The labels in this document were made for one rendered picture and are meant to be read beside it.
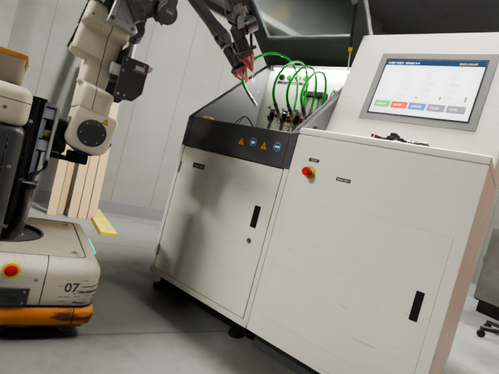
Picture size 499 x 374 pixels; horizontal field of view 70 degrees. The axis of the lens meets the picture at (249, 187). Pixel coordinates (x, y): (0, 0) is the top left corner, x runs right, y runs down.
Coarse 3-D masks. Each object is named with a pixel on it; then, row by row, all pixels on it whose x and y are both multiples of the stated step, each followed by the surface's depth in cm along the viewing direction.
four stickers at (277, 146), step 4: (240, 140) 170; (244, 140) 169; (252, 140) 166; (256, 140) 165; (240, 144) 170; (252, 144) 166; (264, 144) 162; (276, 144) 158; (280, 144) 157; (260, 148) 163; (264, 148) 162; (276, 148) 158; (280, 148) 157
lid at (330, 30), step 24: (264, 0) 199; (288, 0) 190; (312, 0) 183; (336, 0) 176; (360, 0) 167; (264, 24) 213; (288, 24) 204; (312, 24) 195; (336, 24) 187; (360, 24) 178; (264, 48) 226; (288, 48) 216; (312, 48) 206; (336, 48) 197
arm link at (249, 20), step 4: (240, 16) 150; (248, 16) 158; (252, 16) 158; (236, 20) 151; (240, 20) 151; (244, 20) 156; (248, 20) 157; (252, 20) 158; (256, 20) 159; (232, 24) 155; (240, 24) 153; (248, 24) 158; (252, 24) 159; (256, 24) 159; (248, 28) 158; (252, 28) 159; (256, 28) 161; (248, 32) 159; (252, 32) 162
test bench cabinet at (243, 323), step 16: (176, 176) 194; (272, 224) 154; (160, 272) 191; (256, 272) 156; (160, 288) 194; (176, 288) 193; (256, 288) 155; (208, 304) 170; (224, 320) 172; (240, 320) 158; (240, 336) 162
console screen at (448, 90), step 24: (384, 72) 165; (408, 72) 158; (432, 72) 153; (456, 72) 148; (480, 72) 142; (384, 96) 160; (408, 96) 154; (432, 96) 149; (456, 96) 144; (480, 96) 139; (384, 120) 156; (408, 120) 151; (432, 120) 146; (456, 120) 141
